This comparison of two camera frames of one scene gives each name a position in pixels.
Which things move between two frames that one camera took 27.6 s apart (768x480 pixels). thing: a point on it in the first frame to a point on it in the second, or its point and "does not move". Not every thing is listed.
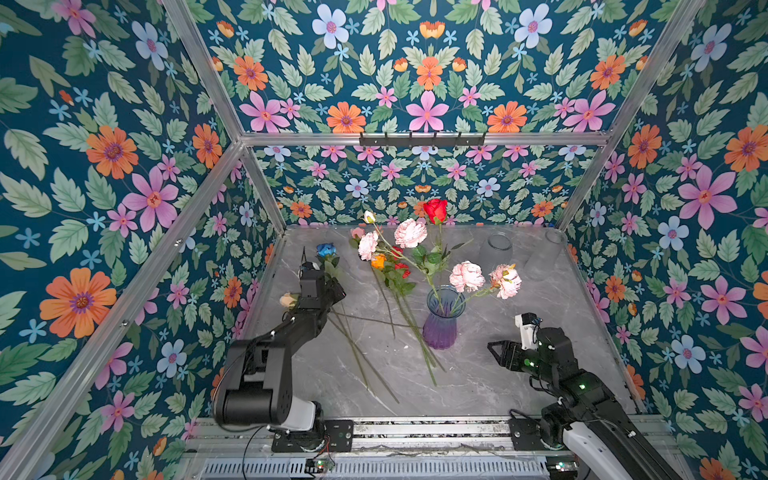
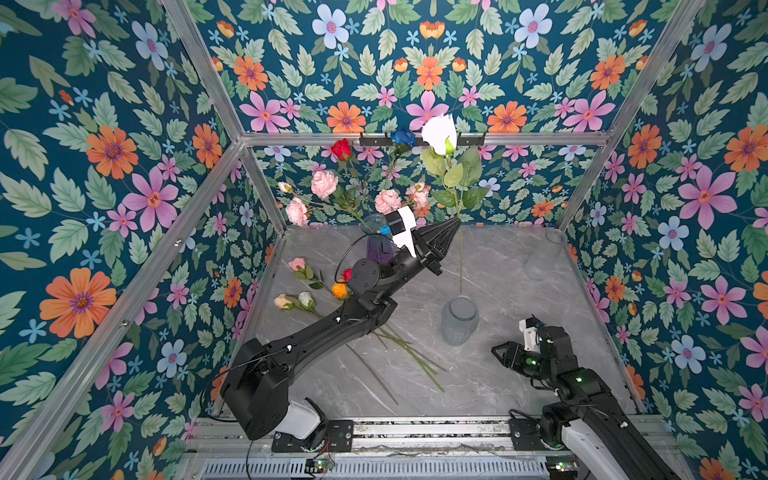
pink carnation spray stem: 369,246 to 324,186
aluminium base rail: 430,448 does not move
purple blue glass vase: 445,304 to 380,244
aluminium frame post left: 187,26 does not move
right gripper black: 509,350 does not move
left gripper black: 330,286 to 432,235
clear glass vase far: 544,261 does not move
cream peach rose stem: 288,300 does not move
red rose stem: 433,260 to 349,200
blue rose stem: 327,251 to 401,140
